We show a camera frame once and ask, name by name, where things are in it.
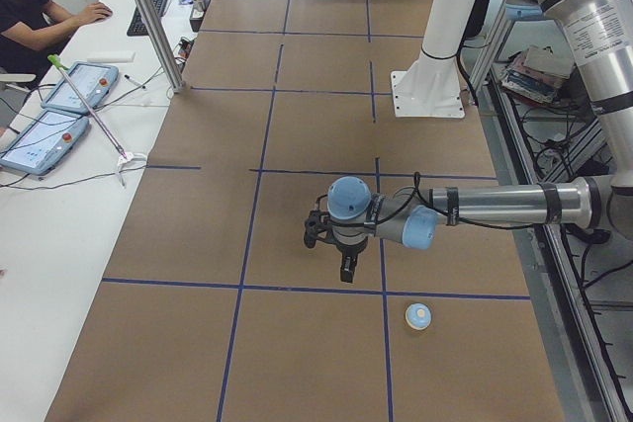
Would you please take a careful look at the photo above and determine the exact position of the aluminium frame post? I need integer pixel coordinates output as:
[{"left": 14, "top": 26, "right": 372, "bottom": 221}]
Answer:
[{"left": 135, "top": 0, "right": 185, "bottom": 94}]

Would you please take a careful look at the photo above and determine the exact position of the black keyboard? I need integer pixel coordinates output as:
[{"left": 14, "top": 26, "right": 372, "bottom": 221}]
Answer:
[{"left": 126, "top": 0, "right": 171, "bottom": 38}]

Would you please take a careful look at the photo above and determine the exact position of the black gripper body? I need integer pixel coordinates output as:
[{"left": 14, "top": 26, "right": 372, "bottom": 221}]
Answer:
[{"left": 333, "top": 228, "right": 367, "bottom": 264}]

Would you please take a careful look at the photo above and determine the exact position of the near teach pendant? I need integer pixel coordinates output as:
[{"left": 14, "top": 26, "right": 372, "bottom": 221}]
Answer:
[{"left": 1, "top": 110, "right": 89, "bottom": 176}]

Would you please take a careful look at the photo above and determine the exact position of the teach pendant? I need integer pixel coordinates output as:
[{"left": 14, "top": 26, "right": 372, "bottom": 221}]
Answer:
[
  {"left": 1, "top": 110, "right": 89, "bottom": 176},
  {"left": 42, "top": 61, "right": 119, "bottom": 115}
]

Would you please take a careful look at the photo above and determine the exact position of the black marker pen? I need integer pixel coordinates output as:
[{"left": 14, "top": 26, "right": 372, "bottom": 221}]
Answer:
[{"left": 124, "top": 74, "right": 146, "bottom": 90}]

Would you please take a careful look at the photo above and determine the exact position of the person in black shirt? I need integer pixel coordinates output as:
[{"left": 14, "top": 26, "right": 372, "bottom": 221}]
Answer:
[{"left": 1, "top": 0, "right": 112, "bottom": 77}]

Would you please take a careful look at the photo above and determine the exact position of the far teach pendant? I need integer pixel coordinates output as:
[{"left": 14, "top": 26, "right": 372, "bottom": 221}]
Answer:
[{"left": 42, "top": 61, "right": 119, "bottom": 115}]

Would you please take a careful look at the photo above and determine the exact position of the blue white bell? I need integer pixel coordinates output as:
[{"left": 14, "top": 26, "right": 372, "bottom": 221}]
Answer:
[{"left": 405, "top": 302, "right": 432, "bottom": 331}]

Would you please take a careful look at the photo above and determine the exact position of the silver metal cup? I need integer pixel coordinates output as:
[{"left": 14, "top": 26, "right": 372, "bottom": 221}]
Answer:
[{"left": 191, "top": 0, "right": 208, "bottom": 19}]

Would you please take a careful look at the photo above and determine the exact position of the white camera post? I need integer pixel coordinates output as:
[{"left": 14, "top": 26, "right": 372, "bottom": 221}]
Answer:
[{"left": 391, "top": 0, "right": 475, "bottom": 119}]

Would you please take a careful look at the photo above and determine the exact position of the white flat block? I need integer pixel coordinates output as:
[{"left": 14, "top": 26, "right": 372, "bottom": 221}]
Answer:
[{"left": 86, "top": 50, "right": 136, "bottom": 63}]

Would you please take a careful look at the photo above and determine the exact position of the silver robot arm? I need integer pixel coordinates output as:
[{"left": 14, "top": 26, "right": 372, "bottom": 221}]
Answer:
[{"left": 305, "top": 0, "right": 632, "bottom": 283}]

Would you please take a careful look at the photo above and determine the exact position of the orange black connector box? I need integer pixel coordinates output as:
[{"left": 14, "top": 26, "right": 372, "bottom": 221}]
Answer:
[{"left": 178, "top": 37, "right": 194, "bottom": 60}]

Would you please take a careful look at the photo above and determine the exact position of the stack of books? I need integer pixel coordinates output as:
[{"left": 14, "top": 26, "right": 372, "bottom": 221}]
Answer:
[{"left": 500, "top": 45, "right": 576, "bottom": 105}]

